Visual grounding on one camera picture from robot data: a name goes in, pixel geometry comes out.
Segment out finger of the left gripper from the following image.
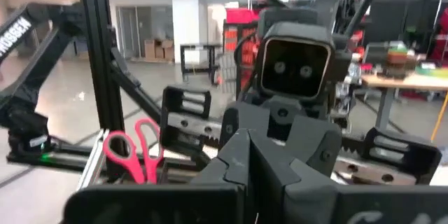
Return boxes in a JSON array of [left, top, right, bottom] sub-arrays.
[[220, 101, 271, 148], [292, 114, 343, 177]]

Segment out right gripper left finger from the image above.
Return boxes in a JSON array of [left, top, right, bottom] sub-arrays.
[[62, 127, 251, 224]]

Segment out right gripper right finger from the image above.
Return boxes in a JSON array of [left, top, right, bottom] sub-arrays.
[[248, 129, 448, 224]]

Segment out red handled scissors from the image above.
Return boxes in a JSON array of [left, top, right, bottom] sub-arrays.
[[102, 118, 165, 186]]

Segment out wooden top work table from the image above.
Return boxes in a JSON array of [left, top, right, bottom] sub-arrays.
[[361, 72, 448, 134]]

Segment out shelf of red parts bins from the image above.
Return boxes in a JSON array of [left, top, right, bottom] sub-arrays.
[[223, 6, 262, 90]]

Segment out brown cardboard box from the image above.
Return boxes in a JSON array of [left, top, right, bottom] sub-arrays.
[[143, 39, 158, 60], [155, 39, 175, 61]]

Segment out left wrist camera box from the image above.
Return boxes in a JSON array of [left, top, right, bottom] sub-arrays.
[[254, 20, 337, 101]]

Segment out white aluminium bracket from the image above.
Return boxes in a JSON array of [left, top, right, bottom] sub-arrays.
[[76, 128, 110, 190]]

